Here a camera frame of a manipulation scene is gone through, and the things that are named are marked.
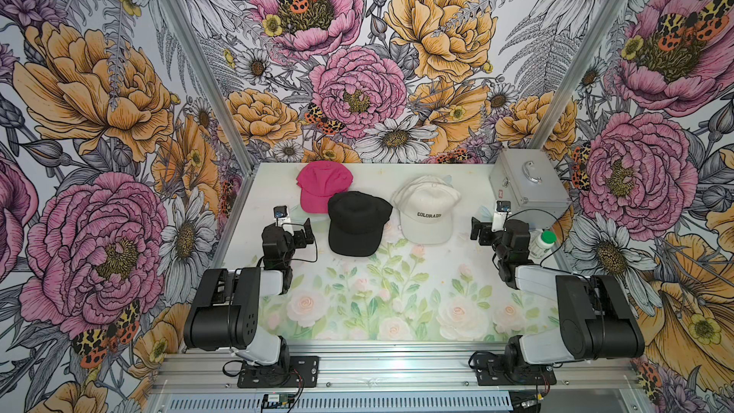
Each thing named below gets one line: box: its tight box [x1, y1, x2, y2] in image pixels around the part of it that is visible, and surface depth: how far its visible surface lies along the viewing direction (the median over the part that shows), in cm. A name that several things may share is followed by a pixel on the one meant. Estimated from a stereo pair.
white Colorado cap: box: [390, 173, 462, 245], surface depth 101 cm
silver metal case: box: [489, 148, 572, 230], surface depth 99 cm
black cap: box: [327, 191, 393, 258], surface depth 99 cm
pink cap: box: [296, 160, 354, 215], surface depth 113 cm
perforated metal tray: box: [162, 392, 514, 413], surface depth 71 cm
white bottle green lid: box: [527, 230, 558, 260], surface depth 93 cm
